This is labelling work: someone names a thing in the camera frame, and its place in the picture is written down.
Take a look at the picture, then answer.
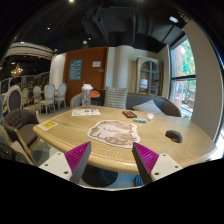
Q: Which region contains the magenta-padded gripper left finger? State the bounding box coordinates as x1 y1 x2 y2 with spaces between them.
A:
39 140 93 185

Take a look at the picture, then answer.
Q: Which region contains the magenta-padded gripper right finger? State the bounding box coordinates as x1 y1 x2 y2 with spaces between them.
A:
131 142 184 186

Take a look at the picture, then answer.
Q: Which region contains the black computer mouse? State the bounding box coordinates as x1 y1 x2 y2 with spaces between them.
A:
164 129 184 144

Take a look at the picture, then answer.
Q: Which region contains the cat-shaped beige mouse pad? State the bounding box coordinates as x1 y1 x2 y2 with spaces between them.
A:
86 119 141 149

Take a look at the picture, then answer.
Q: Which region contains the yellow and white card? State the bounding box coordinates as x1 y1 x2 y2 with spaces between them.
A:
37 120 58 132

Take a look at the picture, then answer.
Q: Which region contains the green and white pack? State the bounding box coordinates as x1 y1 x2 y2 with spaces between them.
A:
132 117 147 124

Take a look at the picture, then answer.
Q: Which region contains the dark tufted armchair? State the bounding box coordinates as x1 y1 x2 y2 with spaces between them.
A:
3 108 41 148

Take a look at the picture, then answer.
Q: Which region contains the white printed sticker sheet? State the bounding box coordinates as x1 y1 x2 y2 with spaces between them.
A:
71 108 102 117

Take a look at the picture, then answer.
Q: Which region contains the flat striped cushion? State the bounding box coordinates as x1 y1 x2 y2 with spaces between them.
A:
131 99 166 116

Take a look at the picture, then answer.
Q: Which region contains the black and red box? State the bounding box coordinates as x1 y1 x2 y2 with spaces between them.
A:
121 110 138 119

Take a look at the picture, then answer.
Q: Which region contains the group of white chairs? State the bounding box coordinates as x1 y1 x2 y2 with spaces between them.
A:
19 82 68 115

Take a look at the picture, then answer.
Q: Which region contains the grey curved sofa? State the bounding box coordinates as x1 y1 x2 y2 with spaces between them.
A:
69 92 182 118

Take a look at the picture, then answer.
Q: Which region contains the black bag with orange top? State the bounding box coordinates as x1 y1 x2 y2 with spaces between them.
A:
90 88 106 107

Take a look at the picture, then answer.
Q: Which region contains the large striped square cushion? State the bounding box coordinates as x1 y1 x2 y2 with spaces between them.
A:
103 86 129 110

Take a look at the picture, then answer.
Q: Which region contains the arched glass-door cabinet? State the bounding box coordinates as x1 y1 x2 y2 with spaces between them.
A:
134 55 164 97

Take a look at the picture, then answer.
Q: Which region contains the large dark-framed window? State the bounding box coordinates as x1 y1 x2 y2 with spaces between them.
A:
169 36 197 118

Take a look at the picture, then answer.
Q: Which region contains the gold chandelier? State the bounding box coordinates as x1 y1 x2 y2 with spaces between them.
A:
10 63 24 78

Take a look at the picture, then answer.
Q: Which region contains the black ribbed table pedestal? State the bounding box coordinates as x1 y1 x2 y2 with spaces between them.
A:
81 164 119 188

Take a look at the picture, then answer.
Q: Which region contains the blue wall poster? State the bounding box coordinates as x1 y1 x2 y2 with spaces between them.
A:
68 58 83 82

